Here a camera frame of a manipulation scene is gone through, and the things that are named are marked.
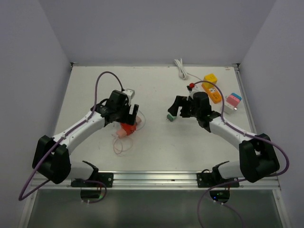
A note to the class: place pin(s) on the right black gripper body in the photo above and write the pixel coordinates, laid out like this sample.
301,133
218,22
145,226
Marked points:
188,102

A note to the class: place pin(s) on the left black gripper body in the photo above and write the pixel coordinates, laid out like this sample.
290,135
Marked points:
124,110

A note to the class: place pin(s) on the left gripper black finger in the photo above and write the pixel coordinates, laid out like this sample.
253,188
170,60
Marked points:
133,114
123,120

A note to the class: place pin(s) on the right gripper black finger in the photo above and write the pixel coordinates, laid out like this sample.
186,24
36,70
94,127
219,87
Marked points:
178,102
185,113

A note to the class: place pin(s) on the green charger plug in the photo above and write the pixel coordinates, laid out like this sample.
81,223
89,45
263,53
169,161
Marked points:
171,118

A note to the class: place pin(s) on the red cube socket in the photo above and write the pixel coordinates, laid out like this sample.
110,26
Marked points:
129,128

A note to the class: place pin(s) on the brown usb charger plug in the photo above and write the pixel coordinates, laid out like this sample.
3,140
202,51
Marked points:
138,120

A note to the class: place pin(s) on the pink usb charger plug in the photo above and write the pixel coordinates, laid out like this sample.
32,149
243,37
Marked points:
121,133

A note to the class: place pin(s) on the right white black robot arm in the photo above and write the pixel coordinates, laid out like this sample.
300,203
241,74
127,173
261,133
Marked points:
257,157

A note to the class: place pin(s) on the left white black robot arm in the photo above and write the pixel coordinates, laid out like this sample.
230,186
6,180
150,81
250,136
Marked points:
52,156

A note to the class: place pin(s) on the yellow cube socket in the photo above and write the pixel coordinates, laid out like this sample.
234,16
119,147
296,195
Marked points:
211,78

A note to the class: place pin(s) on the orange power strip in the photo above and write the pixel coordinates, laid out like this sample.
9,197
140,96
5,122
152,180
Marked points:
212,92

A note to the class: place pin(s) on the pink blue white adapter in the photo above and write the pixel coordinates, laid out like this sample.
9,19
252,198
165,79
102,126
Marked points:
231,103

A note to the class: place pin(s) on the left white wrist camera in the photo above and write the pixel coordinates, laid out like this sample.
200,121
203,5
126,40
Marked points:
129,92

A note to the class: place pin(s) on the aluminium front rail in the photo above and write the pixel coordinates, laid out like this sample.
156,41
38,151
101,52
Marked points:
174,180

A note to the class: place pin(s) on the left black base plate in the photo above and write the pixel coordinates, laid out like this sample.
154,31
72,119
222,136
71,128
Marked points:
104,177

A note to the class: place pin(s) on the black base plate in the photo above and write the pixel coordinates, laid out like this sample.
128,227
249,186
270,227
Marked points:
104,177
208,179

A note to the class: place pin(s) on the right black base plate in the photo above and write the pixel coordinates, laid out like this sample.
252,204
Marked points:
208,179

